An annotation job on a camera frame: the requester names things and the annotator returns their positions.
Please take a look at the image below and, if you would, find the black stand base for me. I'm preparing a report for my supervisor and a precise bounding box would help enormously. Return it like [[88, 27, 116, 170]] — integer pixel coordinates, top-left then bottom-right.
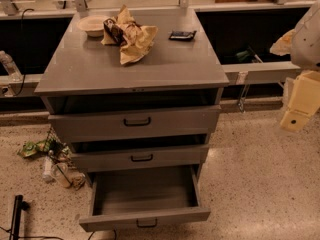
[[9, 195, 30, 240]]

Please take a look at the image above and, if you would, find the green snack bag on floor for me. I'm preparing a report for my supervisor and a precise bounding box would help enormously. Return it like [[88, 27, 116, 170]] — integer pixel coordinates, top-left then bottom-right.
[[18, 140, 55, 158]]

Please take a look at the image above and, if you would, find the clear plastic bottle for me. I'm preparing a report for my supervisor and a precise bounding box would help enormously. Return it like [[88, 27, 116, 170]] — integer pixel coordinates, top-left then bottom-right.
[[0, 51, 23, 82]]

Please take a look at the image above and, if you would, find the black cable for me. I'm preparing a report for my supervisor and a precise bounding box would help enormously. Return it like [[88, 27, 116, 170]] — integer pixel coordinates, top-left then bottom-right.
[[13, 7, 36, 97]]

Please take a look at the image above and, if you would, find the grey open bottom drawer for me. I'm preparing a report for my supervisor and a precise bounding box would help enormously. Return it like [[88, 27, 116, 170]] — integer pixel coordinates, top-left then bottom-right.
[[79, 165, 210, 232]]

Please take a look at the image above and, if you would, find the clear plastic cup on floor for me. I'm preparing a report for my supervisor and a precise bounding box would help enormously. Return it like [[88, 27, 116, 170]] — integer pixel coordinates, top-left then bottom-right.
[[51, 163, 71, 188]]

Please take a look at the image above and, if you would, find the grey drawer cabinet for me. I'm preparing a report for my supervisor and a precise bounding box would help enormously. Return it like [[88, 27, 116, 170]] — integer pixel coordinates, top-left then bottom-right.
[[34, 7, 230, 185]]

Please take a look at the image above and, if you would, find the clear bottle on floor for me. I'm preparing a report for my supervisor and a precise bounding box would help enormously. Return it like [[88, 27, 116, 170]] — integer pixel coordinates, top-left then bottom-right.
[[42, 156, 53, 183]]

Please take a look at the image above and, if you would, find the grey top drawer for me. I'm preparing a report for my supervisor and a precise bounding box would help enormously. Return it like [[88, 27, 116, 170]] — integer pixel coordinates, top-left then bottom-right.
[[49, 105, 221, 143]]

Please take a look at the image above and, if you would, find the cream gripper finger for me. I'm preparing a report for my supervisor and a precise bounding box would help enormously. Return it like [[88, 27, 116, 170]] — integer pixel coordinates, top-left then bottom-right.
[[270, 29, 295, 56]]

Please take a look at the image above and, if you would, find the brown chip bag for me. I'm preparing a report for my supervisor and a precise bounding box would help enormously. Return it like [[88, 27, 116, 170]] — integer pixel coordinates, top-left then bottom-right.
[[101, 5, 158, 65]]

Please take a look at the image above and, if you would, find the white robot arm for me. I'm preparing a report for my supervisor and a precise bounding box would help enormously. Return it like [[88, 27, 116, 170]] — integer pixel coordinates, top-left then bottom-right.
[[270, 0, 320, 132]]

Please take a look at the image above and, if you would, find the beige paper bowl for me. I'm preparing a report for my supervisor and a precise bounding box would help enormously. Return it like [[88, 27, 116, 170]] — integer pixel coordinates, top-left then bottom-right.
[[77, 15, 107, 37]]

